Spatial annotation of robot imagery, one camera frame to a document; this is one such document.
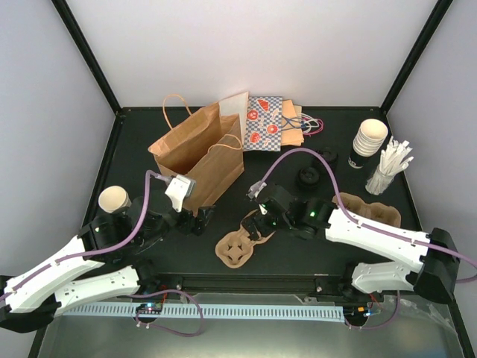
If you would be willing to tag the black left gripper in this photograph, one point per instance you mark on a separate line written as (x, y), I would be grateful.
(202, 219)

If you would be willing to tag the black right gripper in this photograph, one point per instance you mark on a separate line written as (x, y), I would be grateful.
(250, 227)

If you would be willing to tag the brown pulp cup carrier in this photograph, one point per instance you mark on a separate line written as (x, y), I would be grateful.
(236, 247)

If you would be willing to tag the large brown paper bag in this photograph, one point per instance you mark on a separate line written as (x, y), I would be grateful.
(206, 147)

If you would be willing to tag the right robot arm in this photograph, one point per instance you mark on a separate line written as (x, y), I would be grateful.
(416, 261)

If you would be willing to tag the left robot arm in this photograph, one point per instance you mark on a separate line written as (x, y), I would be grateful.
(103, 261)

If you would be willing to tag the near black lid stack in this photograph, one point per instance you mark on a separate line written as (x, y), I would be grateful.
(308, 178)

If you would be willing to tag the black lid stack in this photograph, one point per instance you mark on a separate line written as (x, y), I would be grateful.
(308, 178)
(330, 156)

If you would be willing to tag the blue checkered paper bag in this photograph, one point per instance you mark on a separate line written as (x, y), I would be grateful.
(263, 124)

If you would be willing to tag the far black lid stack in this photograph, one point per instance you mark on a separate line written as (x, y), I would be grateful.
(330, 156)

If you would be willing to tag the single paper cup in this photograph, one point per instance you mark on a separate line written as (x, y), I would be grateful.
(113, 198)

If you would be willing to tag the flat brown paper bags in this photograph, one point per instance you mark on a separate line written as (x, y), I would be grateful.
(291, 132)

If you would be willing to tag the stack of paper cups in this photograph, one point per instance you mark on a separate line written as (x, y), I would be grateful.
(368, 140)

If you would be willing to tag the glass of white stirrers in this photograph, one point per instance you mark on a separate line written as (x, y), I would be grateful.
(394, 159)

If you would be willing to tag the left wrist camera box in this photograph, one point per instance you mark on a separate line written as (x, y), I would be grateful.
(178, 190)

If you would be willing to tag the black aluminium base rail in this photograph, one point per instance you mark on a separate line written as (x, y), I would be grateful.
(252, 283)

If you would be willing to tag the white slotted cable duct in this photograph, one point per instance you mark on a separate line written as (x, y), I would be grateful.
(211, 311)

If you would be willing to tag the black left frame post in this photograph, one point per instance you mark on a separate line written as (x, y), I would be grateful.
(64, 11)

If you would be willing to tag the black frame post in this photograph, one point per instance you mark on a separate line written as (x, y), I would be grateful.
(431, 25)
(64, 11)

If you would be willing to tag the black right frame post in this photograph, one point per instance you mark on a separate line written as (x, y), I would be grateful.
(431, 25)

